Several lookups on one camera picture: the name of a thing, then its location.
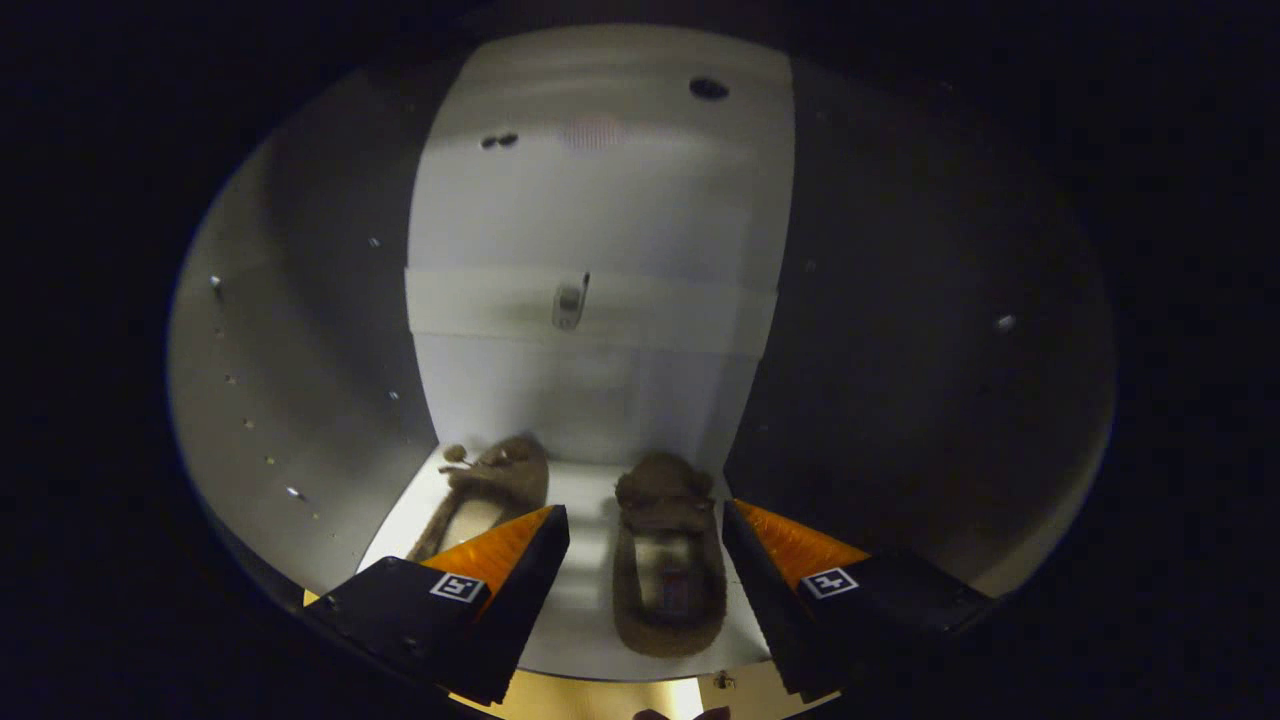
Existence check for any brown suede shoe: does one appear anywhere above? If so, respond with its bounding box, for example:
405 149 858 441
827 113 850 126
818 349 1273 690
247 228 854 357
407 434 552 564
611 452 730 660

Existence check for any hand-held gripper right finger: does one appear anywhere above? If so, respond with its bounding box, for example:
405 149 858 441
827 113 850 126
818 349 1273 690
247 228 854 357
720 499 998 703

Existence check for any dark grey shoe cabinet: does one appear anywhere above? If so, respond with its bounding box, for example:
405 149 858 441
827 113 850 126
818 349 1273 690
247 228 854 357
167 24 1117 684

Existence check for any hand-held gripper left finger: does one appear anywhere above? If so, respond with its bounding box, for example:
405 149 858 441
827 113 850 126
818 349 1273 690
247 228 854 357
301 504 572 708

